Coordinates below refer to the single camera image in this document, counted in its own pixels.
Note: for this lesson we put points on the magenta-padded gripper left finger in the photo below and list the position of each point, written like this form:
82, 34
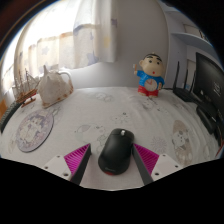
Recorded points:
76, 159

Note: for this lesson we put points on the round printed mouse pad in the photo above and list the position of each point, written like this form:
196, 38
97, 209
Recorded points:
34, 131

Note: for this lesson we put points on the black box device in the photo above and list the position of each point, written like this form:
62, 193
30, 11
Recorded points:
208, 120

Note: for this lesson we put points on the black computer monitor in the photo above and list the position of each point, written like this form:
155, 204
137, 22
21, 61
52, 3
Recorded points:
211, 80

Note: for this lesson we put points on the wooden model sailing ship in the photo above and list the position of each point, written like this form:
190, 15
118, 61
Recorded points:
26, 90

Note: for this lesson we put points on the black computer mouse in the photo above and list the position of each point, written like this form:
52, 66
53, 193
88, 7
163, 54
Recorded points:
116, 151

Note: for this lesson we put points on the cartoon boy figurine clock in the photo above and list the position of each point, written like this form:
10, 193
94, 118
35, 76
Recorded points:
151, 78

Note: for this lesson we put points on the black router with antennas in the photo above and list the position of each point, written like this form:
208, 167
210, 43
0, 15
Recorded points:
185, 93

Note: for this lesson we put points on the black keyboard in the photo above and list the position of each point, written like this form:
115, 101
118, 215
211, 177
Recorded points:
9, 116

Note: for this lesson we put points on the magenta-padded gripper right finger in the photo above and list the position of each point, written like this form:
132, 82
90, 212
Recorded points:
148, 159

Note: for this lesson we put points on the white wall shelf unit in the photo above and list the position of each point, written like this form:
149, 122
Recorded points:
190, 38

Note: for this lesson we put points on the white printed tablecloth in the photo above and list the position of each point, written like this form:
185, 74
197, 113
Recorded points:
110, 106

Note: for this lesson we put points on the orange wooden chair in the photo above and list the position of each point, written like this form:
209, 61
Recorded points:
2, 108

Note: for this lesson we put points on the white star-print curtain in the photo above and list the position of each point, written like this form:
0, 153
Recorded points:
60, 33

